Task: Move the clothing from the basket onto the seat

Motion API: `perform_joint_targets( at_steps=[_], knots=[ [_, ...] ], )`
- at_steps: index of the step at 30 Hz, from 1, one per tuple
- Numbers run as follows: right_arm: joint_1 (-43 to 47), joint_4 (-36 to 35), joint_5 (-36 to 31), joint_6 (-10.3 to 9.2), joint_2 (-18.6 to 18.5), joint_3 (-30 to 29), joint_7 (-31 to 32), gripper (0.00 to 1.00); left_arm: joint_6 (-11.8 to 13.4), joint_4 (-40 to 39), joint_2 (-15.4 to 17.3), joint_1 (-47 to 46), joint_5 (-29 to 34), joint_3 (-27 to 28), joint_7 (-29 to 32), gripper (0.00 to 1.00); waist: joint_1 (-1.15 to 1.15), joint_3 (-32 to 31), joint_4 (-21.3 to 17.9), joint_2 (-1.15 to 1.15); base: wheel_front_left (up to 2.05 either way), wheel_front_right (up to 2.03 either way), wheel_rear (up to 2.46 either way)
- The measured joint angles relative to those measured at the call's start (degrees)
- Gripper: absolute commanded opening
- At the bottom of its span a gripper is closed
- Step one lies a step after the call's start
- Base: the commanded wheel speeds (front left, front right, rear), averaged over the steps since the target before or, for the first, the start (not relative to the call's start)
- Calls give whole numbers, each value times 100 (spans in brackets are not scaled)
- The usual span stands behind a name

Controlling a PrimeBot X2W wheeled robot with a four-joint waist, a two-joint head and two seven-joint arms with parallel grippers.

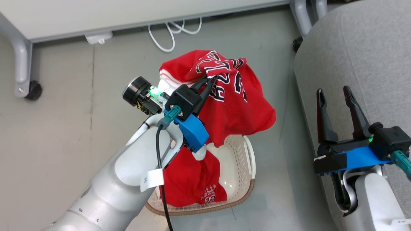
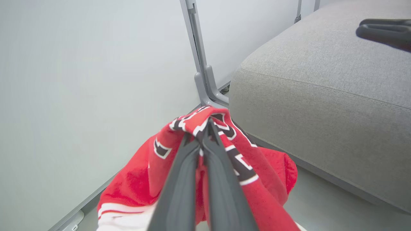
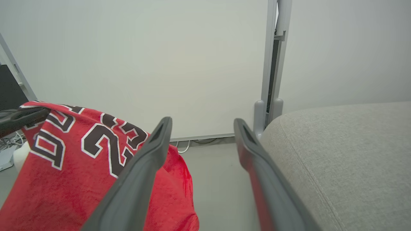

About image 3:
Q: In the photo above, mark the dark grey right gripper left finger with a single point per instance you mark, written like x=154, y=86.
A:
x=128, y=189

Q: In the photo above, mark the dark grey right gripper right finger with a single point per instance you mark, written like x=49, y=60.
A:
x=273, y=195

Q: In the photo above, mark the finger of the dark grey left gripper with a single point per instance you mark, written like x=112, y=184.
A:
x=19, y=122

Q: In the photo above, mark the red basketball jersey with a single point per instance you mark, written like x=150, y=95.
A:
x=64, y=192

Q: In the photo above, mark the black flat panel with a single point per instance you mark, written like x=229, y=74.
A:
x=8, y=89

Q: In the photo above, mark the white rounded plastic object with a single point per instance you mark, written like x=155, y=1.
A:
x=20, y=157

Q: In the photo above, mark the light grey floor box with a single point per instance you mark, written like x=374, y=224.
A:
x=6, y=158

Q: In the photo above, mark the grey fabric ottoman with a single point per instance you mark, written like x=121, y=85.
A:
x=353, y=160

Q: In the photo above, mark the grey slanted frame bar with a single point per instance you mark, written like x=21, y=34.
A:
x=16, y=69

